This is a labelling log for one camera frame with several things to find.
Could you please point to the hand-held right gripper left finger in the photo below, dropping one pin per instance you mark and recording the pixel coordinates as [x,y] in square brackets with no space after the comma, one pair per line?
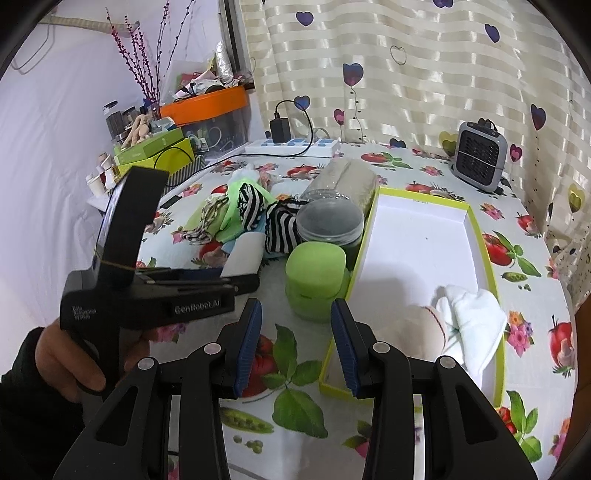
[244,350]

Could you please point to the beige sock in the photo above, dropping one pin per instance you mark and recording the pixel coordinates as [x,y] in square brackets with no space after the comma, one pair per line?
[411,332]

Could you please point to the pile of packets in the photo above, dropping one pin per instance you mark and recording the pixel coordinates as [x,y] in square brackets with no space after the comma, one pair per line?
[203,81]

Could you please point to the tall dark glass jar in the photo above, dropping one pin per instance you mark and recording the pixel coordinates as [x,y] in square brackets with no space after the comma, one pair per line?
[111,121]

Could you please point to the white power strip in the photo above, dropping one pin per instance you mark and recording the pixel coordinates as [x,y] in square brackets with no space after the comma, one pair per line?
[318,146]

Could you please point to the beige wooden doll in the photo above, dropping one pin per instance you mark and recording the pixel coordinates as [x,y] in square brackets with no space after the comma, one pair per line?
[139,130]

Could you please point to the decorative red branches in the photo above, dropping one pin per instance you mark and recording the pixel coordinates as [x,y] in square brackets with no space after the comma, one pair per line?
[147,87]

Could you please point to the grey fan heater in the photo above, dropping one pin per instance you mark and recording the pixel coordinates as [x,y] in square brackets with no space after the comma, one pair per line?
[478,152]

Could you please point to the person's left hand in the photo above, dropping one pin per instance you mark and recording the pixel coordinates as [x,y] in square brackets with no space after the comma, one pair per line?
[55,364]

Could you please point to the white sock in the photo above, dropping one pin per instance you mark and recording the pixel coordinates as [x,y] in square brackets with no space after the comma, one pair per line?
[475,323]

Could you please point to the clear jar with dark lid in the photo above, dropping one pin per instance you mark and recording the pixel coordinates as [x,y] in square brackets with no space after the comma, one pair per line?
[330,221]

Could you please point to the small white bottle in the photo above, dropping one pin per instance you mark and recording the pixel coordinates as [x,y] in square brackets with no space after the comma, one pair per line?
[97,185]

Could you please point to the green cloth with patterned trim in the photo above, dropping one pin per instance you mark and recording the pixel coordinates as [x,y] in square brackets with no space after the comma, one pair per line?
[203,226]

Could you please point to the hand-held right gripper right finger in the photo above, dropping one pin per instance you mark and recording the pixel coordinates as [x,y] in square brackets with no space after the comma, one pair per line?
[344,350]

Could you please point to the black white striped cloth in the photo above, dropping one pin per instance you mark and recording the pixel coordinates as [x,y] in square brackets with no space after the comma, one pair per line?
[281,226]

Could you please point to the bright green cloth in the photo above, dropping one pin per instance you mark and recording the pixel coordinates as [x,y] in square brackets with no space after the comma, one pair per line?
[231,217]

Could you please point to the fruit print tablecloth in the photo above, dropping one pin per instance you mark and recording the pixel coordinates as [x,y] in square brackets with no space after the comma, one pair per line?
[295,406]

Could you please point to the flat green box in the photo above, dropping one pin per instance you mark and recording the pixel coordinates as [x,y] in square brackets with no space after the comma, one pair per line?
[147,147]

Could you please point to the lime green round container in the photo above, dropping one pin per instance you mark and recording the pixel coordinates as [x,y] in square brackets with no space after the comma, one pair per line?
[314,272]

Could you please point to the black charger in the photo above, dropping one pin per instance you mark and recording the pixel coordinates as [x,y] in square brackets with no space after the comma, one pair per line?
[280,130]

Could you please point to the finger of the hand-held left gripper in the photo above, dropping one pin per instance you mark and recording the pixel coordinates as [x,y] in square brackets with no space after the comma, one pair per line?
[198,274]
[240,284]

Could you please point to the orange lid storage container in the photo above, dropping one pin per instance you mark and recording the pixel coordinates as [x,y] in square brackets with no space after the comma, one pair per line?
[207,104]

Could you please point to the yellow-green box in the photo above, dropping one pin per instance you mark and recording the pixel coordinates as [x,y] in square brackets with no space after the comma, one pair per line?
[180,159]

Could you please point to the white box with green rim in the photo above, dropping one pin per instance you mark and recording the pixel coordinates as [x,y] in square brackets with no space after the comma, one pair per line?
[415,240]

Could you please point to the heart print curtain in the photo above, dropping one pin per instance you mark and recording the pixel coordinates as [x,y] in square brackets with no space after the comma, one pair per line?
[415,69]

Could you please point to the short dark glass jar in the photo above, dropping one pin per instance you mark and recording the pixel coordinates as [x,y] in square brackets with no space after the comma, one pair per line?
[129,119]

